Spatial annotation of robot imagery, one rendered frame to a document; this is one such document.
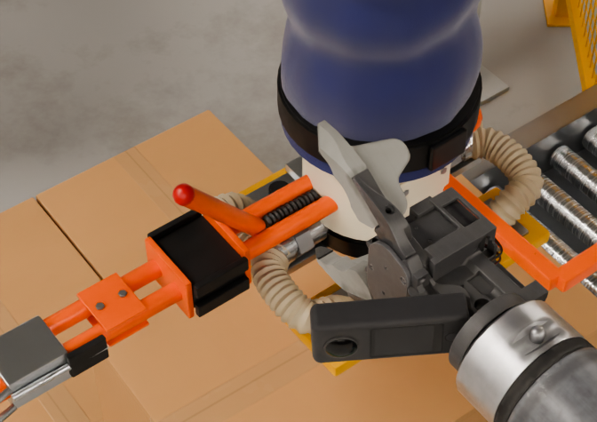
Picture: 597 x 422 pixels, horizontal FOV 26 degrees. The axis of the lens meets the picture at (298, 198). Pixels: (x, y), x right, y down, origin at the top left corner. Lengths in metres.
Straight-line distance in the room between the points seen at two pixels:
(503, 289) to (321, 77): 0.43
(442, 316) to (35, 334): 0.56
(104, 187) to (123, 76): 1.07
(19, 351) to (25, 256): 1.04
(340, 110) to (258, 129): 2.02
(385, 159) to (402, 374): 0.76
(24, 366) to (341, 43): 0.46
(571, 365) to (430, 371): 0.83
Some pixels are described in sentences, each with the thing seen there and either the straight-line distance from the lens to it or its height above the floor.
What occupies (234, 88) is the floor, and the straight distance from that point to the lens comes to 3.46.
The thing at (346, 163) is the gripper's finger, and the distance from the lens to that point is 0.96.
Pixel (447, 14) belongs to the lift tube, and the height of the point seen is 1.55.
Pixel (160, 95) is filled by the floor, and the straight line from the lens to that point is 3.45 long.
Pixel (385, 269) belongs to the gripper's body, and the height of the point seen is 1.59.
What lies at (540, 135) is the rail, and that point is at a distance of 2.52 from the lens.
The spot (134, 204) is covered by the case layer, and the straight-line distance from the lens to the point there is 2.45.
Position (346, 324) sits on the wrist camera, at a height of 1.60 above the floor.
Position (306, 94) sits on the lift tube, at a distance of 1.35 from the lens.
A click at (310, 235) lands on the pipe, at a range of 1.51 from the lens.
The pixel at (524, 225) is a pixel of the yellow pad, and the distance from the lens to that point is 1.63.
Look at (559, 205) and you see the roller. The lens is 2.47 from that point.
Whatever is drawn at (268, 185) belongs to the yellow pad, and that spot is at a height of 1.14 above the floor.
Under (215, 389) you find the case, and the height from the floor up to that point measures 0.94.
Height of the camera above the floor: 2.34
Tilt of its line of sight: 48 degrees down
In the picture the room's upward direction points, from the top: straight up
